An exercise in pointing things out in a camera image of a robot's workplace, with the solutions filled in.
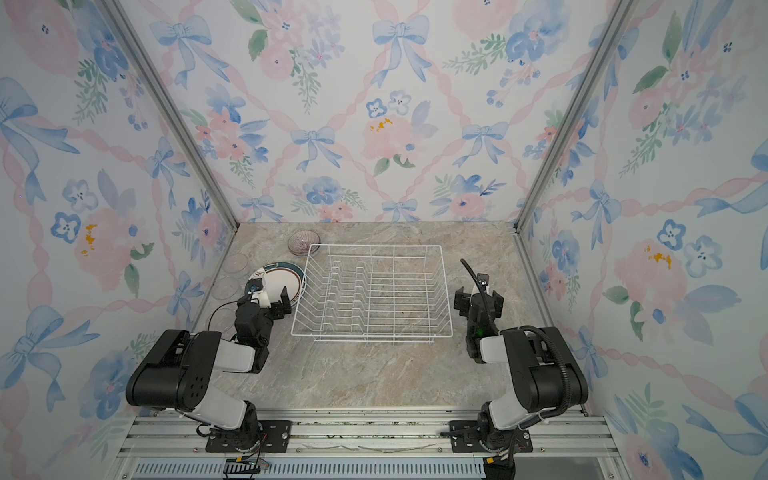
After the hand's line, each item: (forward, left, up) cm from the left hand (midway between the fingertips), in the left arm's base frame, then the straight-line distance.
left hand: (270, 287), depth 91 cm
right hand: (+1, -65, -2) cm, 65 cm away
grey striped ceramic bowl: (+23, -3, -5) cm, 24 cm away
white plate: (+8, +2, -6) cm, 10 cm away
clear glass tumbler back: (+13, +17, -5) cm, 22 cm away
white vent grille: (-45, -19, -10) cm, 50 cm away
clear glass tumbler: (+4, +18, -6) cm, 19 cm away
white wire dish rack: (+4, -34, -10) cm, 35 cm away
